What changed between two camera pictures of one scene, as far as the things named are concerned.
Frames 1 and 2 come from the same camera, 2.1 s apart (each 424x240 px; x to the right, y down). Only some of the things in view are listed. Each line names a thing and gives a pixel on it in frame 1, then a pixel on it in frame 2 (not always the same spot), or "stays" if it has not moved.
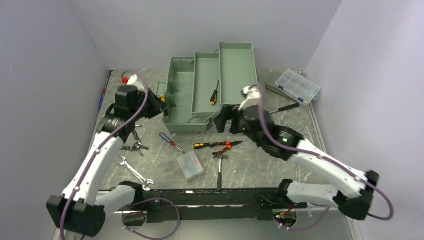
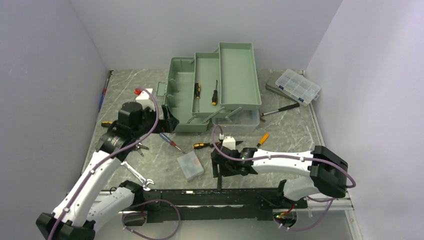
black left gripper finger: [154, 105] to [169, 122]
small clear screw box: [190, 165] stays
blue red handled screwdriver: [165, 137] stays
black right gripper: [226, 114] to [222, 171]
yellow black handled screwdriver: [214, 97] stays
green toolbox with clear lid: [198, 86] stays
